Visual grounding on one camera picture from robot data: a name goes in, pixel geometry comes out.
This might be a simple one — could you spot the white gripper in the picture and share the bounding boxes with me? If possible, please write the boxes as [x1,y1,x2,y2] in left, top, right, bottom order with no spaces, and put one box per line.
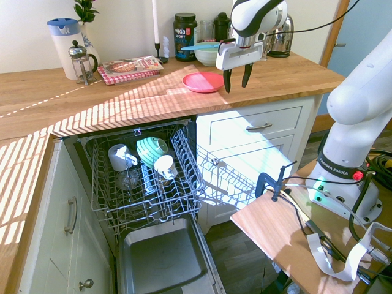
[215,41,265,94]

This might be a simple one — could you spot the pink plate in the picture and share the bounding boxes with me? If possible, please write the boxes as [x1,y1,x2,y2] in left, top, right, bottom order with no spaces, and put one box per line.
[181,72,225,94]

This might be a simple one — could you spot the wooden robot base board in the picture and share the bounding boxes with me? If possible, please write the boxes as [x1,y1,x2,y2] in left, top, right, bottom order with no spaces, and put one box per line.
[230,159,392,294]

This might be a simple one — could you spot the steel dishwasher door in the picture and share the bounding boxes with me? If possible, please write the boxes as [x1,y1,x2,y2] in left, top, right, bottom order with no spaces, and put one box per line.
[116,214,226,294]

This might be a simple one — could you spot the light green bowl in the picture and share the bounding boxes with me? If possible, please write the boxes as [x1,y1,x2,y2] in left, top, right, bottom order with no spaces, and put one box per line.
[194,45,221,67]

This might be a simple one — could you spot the blue spatula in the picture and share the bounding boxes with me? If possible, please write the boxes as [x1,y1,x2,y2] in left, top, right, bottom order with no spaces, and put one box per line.
[180,42,221,51]

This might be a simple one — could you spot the black bottle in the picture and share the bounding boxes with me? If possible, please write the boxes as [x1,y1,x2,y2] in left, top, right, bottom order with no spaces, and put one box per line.
[213,12,231,43]

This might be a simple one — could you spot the clear glass jar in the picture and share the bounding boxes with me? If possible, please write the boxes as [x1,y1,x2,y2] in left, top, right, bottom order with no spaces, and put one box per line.
[199,20,215,43]

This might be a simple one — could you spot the stainless steel kettle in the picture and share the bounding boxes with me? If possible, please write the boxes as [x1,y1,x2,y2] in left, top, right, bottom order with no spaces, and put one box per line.
[265,13,295,58]

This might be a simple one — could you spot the black Vega protein tub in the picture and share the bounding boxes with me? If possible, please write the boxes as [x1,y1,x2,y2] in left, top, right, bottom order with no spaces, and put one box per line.
[173,12,198,62]

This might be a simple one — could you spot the black candle holder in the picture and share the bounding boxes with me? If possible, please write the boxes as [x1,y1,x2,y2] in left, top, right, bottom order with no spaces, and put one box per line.
[154,42,170,64]

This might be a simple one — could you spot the tall white candle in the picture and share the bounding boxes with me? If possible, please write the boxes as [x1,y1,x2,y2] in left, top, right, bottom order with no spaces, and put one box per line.
[151,0,160,45]

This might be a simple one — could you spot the cookbook with pizza cover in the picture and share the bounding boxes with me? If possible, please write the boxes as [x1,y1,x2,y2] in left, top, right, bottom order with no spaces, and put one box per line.
[102,55,165,76]

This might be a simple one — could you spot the black clamp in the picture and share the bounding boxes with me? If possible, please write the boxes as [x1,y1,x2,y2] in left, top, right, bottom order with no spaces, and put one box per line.
[255,160,298,202]

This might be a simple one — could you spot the green striped mug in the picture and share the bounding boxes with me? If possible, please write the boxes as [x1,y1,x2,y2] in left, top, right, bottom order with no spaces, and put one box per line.
[136,137,169,169]

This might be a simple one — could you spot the white mug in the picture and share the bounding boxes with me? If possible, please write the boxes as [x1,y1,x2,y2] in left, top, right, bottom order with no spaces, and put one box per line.
[107,143,138,172]
[154,154,178,181]

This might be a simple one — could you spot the red checkered book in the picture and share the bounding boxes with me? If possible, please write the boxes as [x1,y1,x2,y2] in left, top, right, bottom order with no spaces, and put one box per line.
[97,66,162,86]

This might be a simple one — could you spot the blue door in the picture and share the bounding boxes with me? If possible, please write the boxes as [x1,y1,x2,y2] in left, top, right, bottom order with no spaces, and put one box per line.
[326,0,392,71]

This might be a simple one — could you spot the white vase blue flowers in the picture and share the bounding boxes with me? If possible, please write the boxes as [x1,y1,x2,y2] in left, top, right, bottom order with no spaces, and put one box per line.
[80,23,101,65]

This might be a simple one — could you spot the clear drinking glass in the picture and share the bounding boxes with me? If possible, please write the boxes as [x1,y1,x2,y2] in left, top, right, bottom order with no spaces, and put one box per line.
[116,170,140,190]

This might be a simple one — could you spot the glass French press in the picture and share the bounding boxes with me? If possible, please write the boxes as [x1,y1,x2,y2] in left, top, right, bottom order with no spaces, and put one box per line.
[67,40,99,86]

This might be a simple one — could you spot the green plant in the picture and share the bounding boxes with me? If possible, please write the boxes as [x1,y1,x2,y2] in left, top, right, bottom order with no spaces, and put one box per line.
[73,0,100,25]

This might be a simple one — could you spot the white water pitcher blue lid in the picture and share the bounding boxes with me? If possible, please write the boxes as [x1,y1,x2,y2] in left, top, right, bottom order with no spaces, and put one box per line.
[46,17,92,80]

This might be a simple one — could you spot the metal drawer handle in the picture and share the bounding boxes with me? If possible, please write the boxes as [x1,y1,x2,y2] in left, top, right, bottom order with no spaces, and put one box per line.
[246,122,273,132]

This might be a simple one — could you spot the grey wire dishwasher rack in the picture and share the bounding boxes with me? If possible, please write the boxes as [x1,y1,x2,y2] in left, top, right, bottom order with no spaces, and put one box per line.
[90,119,206,236]

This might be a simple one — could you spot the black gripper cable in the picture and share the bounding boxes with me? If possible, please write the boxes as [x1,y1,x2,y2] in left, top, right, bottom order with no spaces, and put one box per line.
[265,0,361,34]

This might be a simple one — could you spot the black cable bundle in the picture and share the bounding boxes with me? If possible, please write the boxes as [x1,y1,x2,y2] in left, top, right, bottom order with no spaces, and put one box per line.
[364,149,392,192]

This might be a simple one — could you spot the white flat ribbon cable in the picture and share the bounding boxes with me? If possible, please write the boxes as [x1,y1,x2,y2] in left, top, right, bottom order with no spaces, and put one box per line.
[306,222,392,282]

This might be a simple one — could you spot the metal cabinet handle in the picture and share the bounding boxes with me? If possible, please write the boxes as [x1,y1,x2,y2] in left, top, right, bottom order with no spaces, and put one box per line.
[63,196,78,235]

